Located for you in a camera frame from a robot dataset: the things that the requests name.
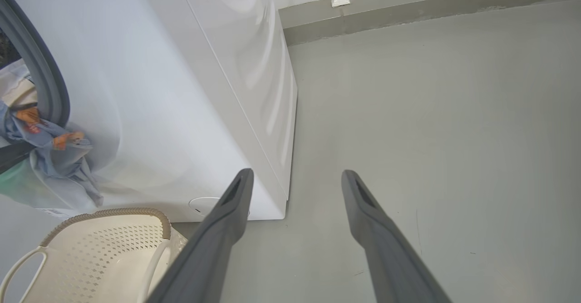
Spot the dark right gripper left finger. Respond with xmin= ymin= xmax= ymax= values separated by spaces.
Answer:
xmin=144 ymin=168 xmax=255 ymax=303

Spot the white front-load washing machine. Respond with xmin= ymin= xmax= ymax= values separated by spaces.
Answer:
xmin=0 ymin=0 xmax=299 ymax=223

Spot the white and blue garment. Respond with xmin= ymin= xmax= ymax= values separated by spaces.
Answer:
xmin=0 ymin=60 xmax=106 ymax=209

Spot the cream plastic laundry basket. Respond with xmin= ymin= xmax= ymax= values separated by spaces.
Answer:
xmin=0 ymin=207 xmax=187 ymax=303

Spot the round white filter cover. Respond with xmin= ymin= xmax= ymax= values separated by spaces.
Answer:
xmin=188 ymin=197 xmax=250 ymax=218

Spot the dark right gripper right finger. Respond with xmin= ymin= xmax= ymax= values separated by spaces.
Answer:
xmin=341 ymin=169 xmax=453 ymax=303

